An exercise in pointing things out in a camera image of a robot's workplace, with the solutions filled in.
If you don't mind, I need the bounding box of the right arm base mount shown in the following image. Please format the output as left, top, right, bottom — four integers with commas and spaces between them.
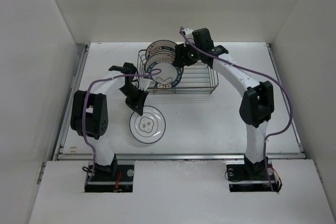
225, 161, 282, 193

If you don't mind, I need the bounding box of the green rim lettered plate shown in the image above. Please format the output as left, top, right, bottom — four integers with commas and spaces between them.
145, 58, 183, 88

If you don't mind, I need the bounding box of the orange sunburst plate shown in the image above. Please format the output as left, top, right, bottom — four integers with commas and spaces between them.
145, 40, 177, 59

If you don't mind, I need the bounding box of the white plate green clover outline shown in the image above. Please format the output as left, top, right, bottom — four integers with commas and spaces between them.
129, 105, 166, 144

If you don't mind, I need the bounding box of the wire dish rack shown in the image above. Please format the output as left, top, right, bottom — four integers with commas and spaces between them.
137, 49, 218, 93

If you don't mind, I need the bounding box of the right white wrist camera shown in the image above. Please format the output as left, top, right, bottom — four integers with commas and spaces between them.
181, 28, 193, 39

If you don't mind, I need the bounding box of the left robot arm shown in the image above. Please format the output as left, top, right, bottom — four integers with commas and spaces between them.
70, 62, 152, 180

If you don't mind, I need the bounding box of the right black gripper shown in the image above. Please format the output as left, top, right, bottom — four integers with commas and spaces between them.
172, 40, 202, 68

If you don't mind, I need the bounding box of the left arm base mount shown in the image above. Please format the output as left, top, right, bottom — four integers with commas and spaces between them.
82, 164, 135, 193

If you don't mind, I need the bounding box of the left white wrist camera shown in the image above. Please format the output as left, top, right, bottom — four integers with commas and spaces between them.
139, 78, 151, 91

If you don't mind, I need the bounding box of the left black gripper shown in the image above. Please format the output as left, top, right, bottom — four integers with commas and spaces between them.
119, 84, 148, 115

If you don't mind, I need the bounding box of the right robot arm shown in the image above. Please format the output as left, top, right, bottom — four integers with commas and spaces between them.
176, 27, 274, 179

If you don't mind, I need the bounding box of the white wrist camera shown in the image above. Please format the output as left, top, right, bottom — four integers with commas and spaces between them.
181, 28, 193, 39
139, 78, 151, 91

